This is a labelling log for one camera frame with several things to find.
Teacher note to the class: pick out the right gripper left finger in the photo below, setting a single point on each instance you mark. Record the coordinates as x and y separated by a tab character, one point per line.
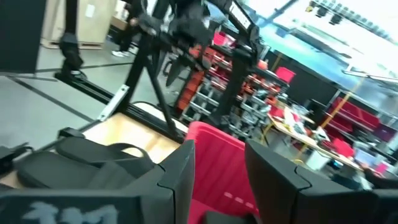
93	208

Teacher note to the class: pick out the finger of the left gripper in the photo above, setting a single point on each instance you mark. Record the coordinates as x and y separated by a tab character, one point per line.
177	70

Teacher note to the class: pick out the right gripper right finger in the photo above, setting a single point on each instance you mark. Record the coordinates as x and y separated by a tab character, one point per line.
311	205

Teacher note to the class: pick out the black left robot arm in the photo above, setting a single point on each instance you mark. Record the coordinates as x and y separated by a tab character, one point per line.
231	84

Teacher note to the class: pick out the red desk bin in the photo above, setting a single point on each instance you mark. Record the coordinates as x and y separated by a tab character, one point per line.
342	147

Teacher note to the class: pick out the red plastic bin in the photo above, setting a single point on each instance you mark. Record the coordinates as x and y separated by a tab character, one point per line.
217	161

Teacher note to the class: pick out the small red storage bin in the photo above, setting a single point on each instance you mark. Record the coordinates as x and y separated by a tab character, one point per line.
285	75

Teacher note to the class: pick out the black rack of parts bins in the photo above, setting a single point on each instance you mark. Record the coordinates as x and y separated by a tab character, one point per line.
202	93

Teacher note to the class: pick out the white trash can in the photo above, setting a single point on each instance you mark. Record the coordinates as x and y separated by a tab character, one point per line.
318	160

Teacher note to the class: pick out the person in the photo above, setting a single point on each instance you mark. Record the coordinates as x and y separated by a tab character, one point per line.
127	37

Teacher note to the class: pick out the long wooden work desk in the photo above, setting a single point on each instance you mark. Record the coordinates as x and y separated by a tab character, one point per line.
298	137

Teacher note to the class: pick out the plywood crate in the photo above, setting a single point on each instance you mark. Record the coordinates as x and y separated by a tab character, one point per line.
93	25

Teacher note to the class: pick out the black flat panel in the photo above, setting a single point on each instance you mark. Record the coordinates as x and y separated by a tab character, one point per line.
21	34

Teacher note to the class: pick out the black aluminium table frame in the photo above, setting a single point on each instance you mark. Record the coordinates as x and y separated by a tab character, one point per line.
164	102

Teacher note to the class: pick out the silver aluminium rail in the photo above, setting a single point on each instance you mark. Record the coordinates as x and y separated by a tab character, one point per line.
113	102

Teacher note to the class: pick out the black rail bracket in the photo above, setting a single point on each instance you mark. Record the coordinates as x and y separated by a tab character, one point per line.
12	158

